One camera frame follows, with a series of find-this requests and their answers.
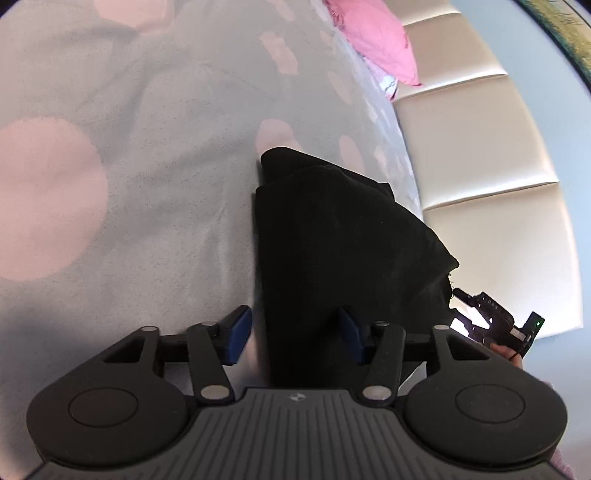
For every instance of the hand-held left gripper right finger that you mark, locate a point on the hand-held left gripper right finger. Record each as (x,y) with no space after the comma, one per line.
(351,337)

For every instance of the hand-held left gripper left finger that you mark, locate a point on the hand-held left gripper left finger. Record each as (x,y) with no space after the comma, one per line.
(236,334)

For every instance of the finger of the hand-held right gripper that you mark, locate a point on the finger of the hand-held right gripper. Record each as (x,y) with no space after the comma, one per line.
(471,327)
(466,296)

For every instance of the black pants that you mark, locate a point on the black pants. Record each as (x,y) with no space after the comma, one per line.
(341,258)

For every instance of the person's right hand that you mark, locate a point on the person's right hand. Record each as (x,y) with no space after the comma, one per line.
(505,353)

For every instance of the beige padded headboard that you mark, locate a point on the beige padded headboard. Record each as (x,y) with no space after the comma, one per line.
(485,152)

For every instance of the white patterned pillow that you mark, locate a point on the white patterned pillow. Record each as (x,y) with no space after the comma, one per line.
(385,81)

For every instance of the pink pillow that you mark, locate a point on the pink pillow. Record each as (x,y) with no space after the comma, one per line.
(378,41)

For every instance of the framed wall picture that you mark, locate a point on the framed wall picture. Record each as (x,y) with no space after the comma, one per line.
(568,32)

